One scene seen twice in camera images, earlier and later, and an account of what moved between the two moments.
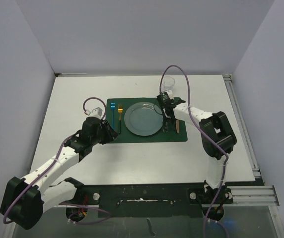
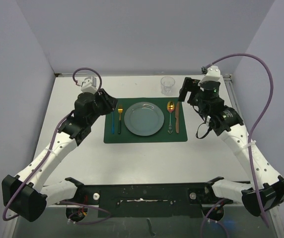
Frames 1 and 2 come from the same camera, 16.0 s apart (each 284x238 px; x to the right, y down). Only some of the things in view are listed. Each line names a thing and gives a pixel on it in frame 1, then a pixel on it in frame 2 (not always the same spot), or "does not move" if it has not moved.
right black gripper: (166, 119) -> (189, 85)
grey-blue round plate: (144, 118) does not move
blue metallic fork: (112, 106) does not move
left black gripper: (111, 135) -> (109, 102)
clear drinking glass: (168, 83) does not move
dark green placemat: (115, 109) does not move
